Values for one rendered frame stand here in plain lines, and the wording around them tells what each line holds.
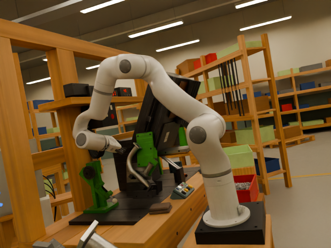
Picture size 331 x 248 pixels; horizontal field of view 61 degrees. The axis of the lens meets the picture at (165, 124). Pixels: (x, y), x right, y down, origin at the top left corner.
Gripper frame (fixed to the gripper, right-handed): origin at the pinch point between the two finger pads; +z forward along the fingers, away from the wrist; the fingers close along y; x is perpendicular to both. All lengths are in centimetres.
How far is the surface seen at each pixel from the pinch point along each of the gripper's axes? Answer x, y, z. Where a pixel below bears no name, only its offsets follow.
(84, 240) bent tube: -20, -63, -97
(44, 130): 221, 386, 327
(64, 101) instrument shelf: -3.4, 31.1, -22.9
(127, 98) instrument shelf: -17, 38, 32
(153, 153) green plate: -5.0, -10.8, 19.2
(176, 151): -13.1, -17.4, 30.9
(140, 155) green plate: 1.7, -4.6, 18.9
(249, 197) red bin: -24, -69, 16
